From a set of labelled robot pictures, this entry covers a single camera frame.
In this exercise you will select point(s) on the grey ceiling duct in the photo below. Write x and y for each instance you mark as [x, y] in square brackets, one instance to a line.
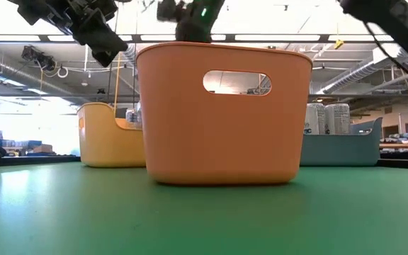
[12, 76]

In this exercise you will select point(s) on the black ceiling-mounted device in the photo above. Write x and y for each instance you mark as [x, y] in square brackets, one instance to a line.
[35, 56]
[407, 64]

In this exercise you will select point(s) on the cardboard box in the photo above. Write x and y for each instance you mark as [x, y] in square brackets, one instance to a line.
[42, 148]

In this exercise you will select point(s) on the blue-grey plastic bin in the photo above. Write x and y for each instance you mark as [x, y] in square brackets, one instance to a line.
[342, 152]

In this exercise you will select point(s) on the yellow plastic bin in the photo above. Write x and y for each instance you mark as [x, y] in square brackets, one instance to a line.
[105, 148]

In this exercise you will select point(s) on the black table frame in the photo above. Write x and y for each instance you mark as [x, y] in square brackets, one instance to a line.
[30, 161]

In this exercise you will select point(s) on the yellow hanging hook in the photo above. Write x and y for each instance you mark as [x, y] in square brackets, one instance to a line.
[338, 44]

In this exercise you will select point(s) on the long ceiling light fixture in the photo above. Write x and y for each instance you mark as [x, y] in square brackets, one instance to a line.
[278, 38]

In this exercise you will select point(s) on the blue silver Red Bull can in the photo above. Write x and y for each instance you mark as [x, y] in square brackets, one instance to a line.
[129, 117]
[138, 115]

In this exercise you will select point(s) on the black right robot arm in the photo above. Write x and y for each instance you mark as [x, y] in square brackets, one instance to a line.
[402, 25]

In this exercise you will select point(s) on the large silver ceiling duct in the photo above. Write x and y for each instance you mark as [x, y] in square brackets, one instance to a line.
[360, 71]

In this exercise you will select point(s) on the orange plastic bin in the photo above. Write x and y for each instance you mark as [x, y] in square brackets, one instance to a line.
[225, 148]

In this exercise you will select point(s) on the silver flexible duct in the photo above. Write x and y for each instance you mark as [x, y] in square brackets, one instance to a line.
[132, 58]

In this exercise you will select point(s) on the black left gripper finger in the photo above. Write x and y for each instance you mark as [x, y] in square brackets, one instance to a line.
[103, 42]

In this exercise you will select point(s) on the white Celsius energy drink can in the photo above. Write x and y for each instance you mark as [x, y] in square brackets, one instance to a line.
[337, 118]
[316, 118]

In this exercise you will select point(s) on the white ceiling unit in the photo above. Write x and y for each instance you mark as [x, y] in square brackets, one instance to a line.
[379, 58]

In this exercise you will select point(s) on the wooden workbench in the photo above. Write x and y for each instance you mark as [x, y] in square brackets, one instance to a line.
[406, 146]

